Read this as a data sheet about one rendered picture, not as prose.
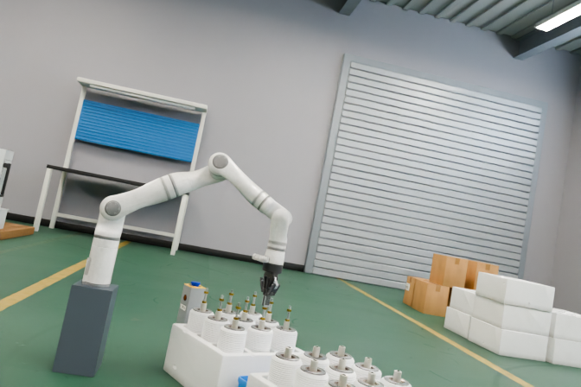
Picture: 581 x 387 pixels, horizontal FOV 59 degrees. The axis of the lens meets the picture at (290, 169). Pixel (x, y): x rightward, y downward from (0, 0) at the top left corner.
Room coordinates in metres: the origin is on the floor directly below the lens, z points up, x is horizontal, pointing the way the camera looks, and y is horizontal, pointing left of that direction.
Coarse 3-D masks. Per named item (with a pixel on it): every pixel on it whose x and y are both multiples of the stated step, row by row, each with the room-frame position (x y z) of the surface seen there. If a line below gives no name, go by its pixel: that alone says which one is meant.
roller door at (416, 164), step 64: (384, 64) 7.05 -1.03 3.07; (384, 128) 7.04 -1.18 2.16; (448, 128) 7.18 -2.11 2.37; (512, 128) 7.33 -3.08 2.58; (320, 192) 6.96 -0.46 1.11; (384, 192) 7.07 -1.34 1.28; (448, 192) 7.21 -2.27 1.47; (512, 192) 7.35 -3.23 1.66; (320, 256) 6.96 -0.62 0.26; (384, 256) 7.09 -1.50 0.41; (512, 256) 7.37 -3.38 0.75
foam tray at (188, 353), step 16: (176, 336) 2.02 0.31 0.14; (192, 336) 1.93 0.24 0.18; (176, 352) 1.99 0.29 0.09; (192, 352) 1.91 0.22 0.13; (208, 352) 1.82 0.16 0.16; (224, 352) 1.79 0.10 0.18; (256, 352) 1.86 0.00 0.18; (272, 352) 1.90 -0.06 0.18; (176, 368) 1.98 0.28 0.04; (192, 368) 1.89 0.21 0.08; (208, 368) 1.81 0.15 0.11; (224, 368) 1.76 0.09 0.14; (240, 368) 1.80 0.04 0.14; (256, 368) 1.84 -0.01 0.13; (192, 384) 1.87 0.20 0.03; (208, 384) 1.79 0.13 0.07; (224, 384) 1.77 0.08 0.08
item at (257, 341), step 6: (252, 330) 1.90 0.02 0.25; (258, 330) 1.89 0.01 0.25; (246, 336) 1.92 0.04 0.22; (252, 336) 1.89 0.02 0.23; (258, 336) 1.88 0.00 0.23; (264, 336) 1.89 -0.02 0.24; (270, 336) 1.90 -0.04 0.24; (246, 342) 1.91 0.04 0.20; (252, 342) 1.89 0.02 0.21; (258, 342) 1.88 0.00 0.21; (264, 342) 1.89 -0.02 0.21; (270, 342) 1.91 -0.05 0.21; (246, 348) 1.90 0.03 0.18; (252, 348) 1.89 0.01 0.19; (258, 348) 1.88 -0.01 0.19; (264, 348) 1.89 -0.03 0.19; (270, 348) 1.92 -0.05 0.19
